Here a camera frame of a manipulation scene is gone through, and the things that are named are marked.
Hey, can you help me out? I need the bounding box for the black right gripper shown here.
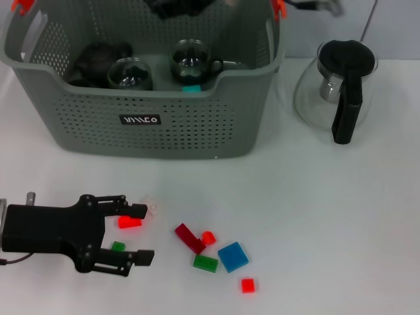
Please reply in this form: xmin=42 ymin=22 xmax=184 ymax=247
xmin=146 ymin=0 xmax=237 ymax=20

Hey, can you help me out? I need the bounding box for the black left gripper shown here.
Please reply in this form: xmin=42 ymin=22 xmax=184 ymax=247
xmin=1 ymin=194 xmax=156 ymax=278

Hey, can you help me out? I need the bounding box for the glass teacup with black base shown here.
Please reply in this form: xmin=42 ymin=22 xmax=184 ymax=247
xmin=106 ymin=56 xmax=154 ymax=91
xmin=169 ymin=39 xmax=224 ymax=85

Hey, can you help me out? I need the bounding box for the blue square building brick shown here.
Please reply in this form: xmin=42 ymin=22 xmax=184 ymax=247
xmin=217 ymin=241 xmax=249 ymax=274

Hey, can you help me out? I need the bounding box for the grey perforated storage bin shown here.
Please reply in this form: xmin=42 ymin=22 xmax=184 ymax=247
xmin=0 ymin=0 xmax=289 ymax=161

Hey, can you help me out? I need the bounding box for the red building brick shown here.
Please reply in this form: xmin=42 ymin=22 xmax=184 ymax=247
xmin=117 ymin=215 xmax=142 ymax=230

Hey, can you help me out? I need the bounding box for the clear building brick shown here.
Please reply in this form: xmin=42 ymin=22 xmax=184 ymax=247
xmin=140 ymin=196 xmax=159 ymax=217

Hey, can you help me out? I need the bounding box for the dark red long brick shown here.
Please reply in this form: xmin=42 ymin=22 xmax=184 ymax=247
xmin=173 ymin=222 xmax=207 ymax=255

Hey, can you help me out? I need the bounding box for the dark clay teapot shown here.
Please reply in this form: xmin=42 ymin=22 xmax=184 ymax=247
xmin=70 ymin=41 xmax=134 ymax=88

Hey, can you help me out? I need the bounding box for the orange bin handle clip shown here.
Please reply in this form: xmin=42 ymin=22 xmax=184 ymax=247
xmin=272 ymin=0 xmax=288 ymax=21
xmin=12 ymin=0 xmax=35 ymax=16

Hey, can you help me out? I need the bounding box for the left arm gripper cable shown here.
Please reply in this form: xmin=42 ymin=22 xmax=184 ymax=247
xmin=0 ymin=252 xmax=33 ymax=266

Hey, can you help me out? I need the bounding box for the arm gripper cable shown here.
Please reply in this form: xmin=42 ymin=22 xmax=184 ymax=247
xmin=0 ymin=252 xmax=33 ymax=266
xmin=285 ymin=0 xmax=344 ymax=17

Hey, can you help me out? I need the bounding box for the right arm gripper cable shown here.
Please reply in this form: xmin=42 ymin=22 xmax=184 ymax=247
xmin=285 ymin=0 xmax=344 ymax=17

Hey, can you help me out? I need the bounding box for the thin grey background cable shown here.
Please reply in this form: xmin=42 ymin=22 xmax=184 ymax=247
xmin=359 ymin=0 xmax=378 ymax=42

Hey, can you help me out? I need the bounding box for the glass teapot with black handle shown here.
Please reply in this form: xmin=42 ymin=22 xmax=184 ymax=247
xmin=293 ymin=38 xmax=379 ymax=145

